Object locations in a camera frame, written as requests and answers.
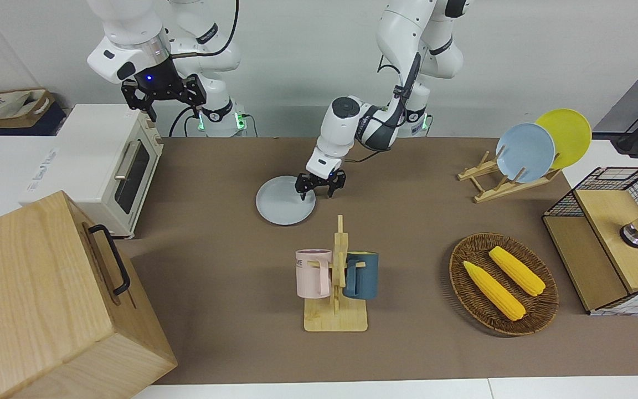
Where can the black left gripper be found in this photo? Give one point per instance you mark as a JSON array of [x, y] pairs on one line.
[[322, 182]]

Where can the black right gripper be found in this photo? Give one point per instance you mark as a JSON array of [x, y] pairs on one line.
[[155, 77]]

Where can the gray plate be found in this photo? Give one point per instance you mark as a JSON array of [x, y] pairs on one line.
[[280, 202]]

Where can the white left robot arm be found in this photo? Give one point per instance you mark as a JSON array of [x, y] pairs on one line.
[[335, 133]]

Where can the wooden plate rack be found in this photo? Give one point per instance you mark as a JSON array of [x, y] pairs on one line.
[[499, 191]]

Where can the light blue plate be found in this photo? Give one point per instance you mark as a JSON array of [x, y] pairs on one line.
[[525, 152]]

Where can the yellow plate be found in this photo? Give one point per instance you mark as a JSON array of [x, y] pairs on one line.
[[571, 133]]

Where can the pink mug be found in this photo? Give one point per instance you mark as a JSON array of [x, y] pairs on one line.
[[310, 274]]

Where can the white toaster oven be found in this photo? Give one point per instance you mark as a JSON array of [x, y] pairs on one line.
[[92, 149]]

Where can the dark blue mug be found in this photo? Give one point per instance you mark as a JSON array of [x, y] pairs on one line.
[[364, 277]]

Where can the brown table mat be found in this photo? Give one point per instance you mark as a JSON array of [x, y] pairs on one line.
[[214, 249]]

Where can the cardboard box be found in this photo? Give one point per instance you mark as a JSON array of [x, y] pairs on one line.
[[39, 111]]

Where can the wooden mug stand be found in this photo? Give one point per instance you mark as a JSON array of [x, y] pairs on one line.
[[335, 320]]

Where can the brown wicker basket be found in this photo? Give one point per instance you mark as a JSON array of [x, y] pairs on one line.
[[474, 299]]

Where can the long yellow corn cob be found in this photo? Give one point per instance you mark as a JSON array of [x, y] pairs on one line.
[[493, 291]]

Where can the short yellow corn cob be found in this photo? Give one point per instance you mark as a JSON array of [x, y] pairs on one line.
[[518, 271]]

